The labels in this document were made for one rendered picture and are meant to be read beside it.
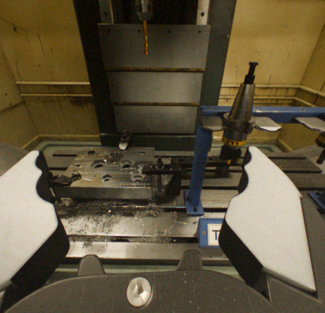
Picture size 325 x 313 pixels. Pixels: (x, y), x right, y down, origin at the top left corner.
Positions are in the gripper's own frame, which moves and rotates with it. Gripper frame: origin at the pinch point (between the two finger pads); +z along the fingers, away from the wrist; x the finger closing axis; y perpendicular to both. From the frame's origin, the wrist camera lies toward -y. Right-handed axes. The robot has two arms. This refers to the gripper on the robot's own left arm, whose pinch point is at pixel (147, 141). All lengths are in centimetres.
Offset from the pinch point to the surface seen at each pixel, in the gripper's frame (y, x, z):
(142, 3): -12.2, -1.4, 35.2
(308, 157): 50, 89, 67
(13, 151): 51, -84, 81
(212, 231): 35.7, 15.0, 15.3
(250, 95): 2.5, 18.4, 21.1
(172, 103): 22, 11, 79
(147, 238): 40.5, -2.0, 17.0
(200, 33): -8, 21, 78
